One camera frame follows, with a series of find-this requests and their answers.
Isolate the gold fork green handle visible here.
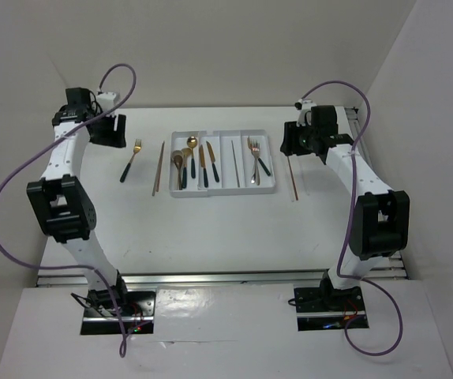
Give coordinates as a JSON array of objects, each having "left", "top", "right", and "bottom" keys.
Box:
[
  {"left": 247, "top": 136, "right": 271, "bottom": 177},
  {"left": 119, "top": 138, "right": 142, "bottom": 183}
]

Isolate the metal chopstick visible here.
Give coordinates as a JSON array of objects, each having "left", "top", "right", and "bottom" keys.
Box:
[{"left": 230, "top": 141, "right": 241, "bottom": 188}]

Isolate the gold knife green handle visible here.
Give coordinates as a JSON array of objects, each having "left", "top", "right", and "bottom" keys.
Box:
[
  {"left": 206, "top": 141, "right": 220, "bottom": 183},
  {"left": 199, "top": 144, "right": 209, "bottom": 188}
]

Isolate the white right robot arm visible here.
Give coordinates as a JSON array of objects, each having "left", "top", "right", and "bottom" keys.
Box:
[{"left": 280, "top": 100, "right": 410, "bottom": 311}]

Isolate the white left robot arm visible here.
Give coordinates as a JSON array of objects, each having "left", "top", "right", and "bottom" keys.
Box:
[{"left": 26, "top": 88, "right": 130, "bottom": 315}]

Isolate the brown chopstick right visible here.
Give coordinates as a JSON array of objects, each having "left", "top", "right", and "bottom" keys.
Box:
[{"left": 286, "top": 156, "right": 299, "bottom": 201}]

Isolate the white cutlery tray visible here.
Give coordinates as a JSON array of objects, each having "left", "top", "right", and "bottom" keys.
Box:
[{"left": 169, "top": 129, "right": 276, "bottom": 198}]

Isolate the brown chopstick pair left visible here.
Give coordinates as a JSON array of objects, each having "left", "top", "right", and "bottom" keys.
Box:
[{"left": 152, "top": 141, "right": 165, "bottom": 197}]

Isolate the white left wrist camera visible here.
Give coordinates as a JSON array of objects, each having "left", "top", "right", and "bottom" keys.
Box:
[{"left": 96, "top": 92, "right": 120, "bottom": 113}]

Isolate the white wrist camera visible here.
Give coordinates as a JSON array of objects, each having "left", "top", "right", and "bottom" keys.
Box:
[
  {"left": 294, "top": 99, "right": 316, "bottom": 126},
  {"left": 96, "top": 92, "right": 120, "bottom": 113}
]

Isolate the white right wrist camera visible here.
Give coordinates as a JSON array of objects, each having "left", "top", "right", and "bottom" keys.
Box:
[{"left": 294, "top": 99, "right": 316, "bottom": 126}]

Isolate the aluminium rail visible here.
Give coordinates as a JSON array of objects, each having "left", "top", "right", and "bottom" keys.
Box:
[{"left": 36, "top": 268, "right": 409, "bottom": 287}]

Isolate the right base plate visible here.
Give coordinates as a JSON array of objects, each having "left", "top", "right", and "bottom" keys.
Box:
[{"left": 287, "top": 287, "right": 369, "bottom": 332}]

